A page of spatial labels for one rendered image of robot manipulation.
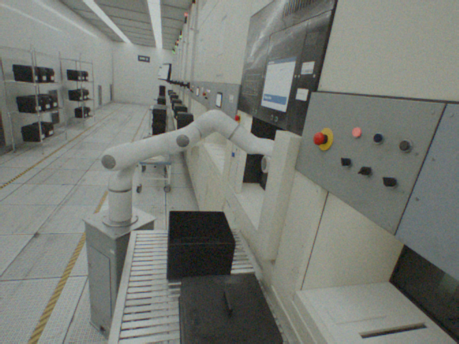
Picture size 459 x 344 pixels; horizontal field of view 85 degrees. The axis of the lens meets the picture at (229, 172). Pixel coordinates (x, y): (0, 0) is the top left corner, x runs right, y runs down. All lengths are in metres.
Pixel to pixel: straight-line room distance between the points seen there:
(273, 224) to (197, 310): 0.42
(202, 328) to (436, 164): 0.71
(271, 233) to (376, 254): 0.40
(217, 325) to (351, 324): 0.43
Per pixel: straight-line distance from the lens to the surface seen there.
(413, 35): 0.71
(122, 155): 1.31
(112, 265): 1.53
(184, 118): 4.00
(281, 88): 1.15
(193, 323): 0.88
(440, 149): 0.59
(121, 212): 1.48
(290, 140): 0.92
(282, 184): 0.97
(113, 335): 1.00
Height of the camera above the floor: 1.54
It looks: 19 degrees down
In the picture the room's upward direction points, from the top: 8 degrees clockwise
